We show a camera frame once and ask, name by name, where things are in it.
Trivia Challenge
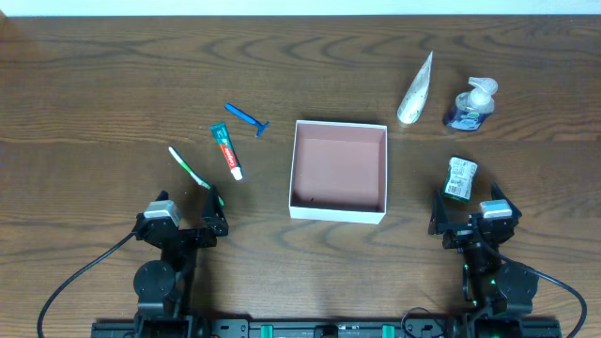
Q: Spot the blue disposable razor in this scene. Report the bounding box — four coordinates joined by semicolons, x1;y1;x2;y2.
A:
224;103;269;137

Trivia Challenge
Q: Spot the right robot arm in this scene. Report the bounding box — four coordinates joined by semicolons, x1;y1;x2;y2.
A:
428;184;538;337

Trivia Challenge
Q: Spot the black mounting rail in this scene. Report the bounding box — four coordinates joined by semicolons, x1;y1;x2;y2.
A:
90;316;563;338

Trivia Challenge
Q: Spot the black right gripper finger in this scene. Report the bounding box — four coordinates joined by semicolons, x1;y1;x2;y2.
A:
428;191;449;235
491;182;512;205

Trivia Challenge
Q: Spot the green white toothbrush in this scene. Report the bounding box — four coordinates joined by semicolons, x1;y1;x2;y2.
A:
168;146;210;190

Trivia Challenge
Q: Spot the white box with pink interior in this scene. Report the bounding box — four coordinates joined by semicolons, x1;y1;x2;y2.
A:
288;120;388;224

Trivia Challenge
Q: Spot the white squeeze tube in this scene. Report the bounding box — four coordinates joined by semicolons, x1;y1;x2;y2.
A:
397;52;434;125

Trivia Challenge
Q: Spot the clear blue soap pump bottle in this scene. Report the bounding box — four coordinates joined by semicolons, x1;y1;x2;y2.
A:
442;77;499;132

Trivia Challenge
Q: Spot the green white labelled packet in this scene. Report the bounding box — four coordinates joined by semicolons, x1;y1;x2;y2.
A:
442;157;478;203

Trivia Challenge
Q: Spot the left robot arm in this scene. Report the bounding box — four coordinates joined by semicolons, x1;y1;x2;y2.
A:
132;185;229;338

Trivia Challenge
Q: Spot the red green toothpaste tube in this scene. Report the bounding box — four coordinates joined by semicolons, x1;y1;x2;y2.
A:
210;123;243;181

